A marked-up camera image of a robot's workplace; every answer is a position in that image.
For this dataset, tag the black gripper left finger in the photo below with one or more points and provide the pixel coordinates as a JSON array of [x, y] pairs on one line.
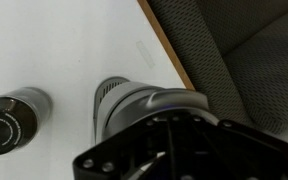
[[97, 163]]

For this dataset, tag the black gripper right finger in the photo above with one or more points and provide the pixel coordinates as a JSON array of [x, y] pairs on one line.
[[244, 150]]

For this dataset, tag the dark grey fabric sofa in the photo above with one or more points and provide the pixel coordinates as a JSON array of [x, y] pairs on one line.
[[244, 56]]

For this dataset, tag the black lidded steel tumbler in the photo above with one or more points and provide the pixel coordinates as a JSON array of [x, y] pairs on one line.
[[10, 123]]

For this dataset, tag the white square table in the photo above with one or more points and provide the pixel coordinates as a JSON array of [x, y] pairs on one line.
[[165, 43]]

